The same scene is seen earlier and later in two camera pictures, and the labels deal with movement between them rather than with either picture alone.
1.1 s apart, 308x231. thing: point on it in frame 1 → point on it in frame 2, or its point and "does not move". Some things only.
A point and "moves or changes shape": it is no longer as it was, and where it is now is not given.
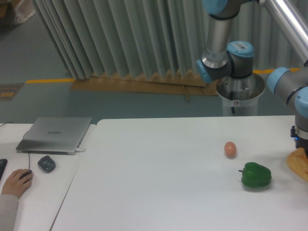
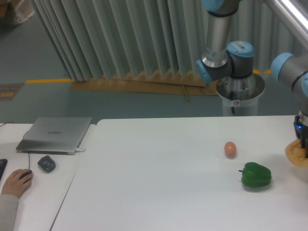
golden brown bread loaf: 297,160 moves or changes shape
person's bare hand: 18,182 does not move
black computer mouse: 30,172 does not move
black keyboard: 3,163 does not move
